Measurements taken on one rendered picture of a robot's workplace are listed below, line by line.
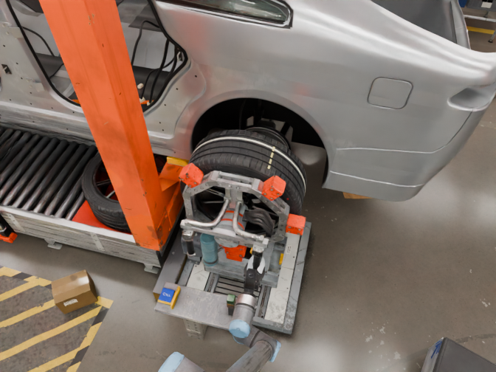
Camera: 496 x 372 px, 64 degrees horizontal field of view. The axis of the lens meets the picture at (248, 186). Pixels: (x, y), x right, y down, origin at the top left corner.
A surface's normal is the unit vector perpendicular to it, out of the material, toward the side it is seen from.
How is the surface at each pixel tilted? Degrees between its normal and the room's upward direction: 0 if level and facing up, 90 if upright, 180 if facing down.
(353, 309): 0
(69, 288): 0
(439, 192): 0
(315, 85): 90
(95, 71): 90
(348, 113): 90
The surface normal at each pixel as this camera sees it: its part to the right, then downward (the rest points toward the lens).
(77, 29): -0.25, 0.76
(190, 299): 0.02, -0.62
